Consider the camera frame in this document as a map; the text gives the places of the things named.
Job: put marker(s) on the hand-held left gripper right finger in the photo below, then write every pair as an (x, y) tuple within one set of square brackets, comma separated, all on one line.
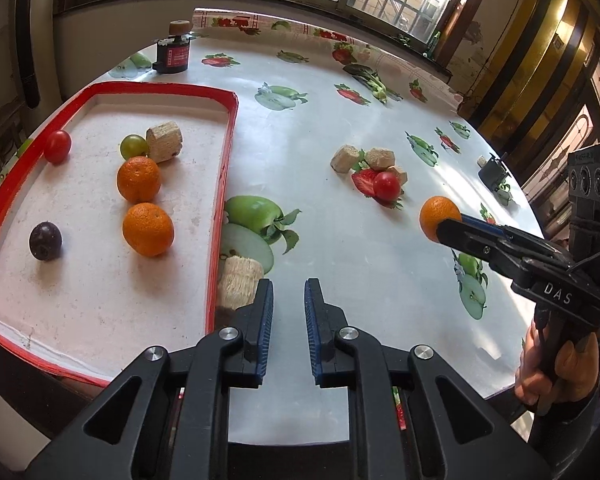
[(312, 330)]

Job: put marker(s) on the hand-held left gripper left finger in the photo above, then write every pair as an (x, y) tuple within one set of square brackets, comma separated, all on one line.
[(266, 330)]

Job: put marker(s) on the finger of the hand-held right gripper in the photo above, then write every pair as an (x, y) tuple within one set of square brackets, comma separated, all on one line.
[(467, 240), (485, 226)]

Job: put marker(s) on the orange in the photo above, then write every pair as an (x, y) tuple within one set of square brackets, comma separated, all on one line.
[(139, 179), (432, 217), (147, 229)]

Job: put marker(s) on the wooden block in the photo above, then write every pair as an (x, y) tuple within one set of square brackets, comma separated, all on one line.
[(164, 141), (237, 280), (380, 158), (401, 177), (344, 158)]

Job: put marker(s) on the red rimmed white tray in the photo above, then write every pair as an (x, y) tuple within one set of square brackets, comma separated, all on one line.
[(130, 300)]

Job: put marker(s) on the green grape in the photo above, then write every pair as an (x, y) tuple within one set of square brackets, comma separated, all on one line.
[(132, 146)]

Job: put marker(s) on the dark purple plum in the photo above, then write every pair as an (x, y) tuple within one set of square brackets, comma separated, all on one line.
[(45, 241)]

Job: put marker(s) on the red tomato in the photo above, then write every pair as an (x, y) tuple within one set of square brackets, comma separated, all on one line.
[(386, 186), (57, 146)]

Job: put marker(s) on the person's right forearm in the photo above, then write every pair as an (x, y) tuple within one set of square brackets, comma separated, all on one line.
[(580, 427)]

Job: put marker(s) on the person's right hand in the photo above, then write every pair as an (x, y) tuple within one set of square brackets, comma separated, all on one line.
[(575, 370)]

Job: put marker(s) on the small beige block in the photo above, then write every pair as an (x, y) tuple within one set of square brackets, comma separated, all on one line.
[(481, 161)]

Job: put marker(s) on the stained glass door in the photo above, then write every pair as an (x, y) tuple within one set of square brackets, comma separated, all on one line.
[(575, 130)]

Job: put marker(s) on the green leafy vegetable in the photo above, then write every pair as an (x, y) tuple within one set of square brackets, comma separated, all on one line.
[(375, 82)]

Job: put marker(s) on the yellow door panel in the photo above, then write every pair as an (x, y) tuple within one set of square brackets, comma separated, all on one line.
[(535, 50)]

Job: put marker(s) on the green bottle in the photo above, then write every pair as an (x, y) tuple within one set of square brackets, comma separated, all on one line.
[(436, 41)]

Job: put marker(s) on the small dark windowsill object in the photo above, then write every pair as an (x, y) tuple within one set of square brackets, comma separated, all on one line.
[(404, 39)]

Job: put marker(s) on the dark jar with red label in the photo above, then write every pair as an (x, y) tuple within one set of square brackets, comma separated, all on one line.
[(172, 57)]

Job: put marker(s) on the wooden jar lid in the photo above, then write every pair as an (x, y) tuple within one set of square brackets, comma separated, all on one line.
[(180, 27)]

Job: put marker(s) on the black pipe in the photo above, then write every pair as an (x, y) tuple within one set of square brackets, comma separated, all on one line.
[(27, 35)]

